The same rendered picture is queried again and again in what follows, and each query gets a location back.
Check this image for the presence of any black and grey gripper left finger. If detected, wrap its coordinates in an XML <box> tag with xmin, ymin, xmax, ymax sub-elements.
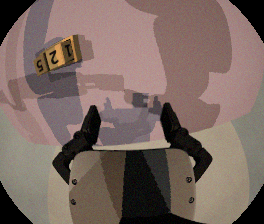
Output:
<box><xmin>52</xmin><ymin>105</ymin><xmax>101</xmax><ymax>185</ymax></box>

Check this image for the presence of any yellow cube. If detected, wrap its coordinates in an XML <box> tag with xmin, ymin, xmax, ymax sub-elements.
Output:
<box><xmin>33</xmin><ymin>52</ymin><xmax>50</xmax><ymax>76</ymax></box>
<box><xmin>45</xmin><ymin>40</ymin><xmax>74</xmax><ymax>70</ymax></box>

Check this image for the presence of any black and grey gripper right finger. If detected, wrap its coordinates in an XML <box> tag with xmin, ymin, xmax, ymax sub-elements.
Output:
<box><xmin>160</xmin><ymin>103</ymin><xmax>213</xmax><ymax>184</ymax></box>

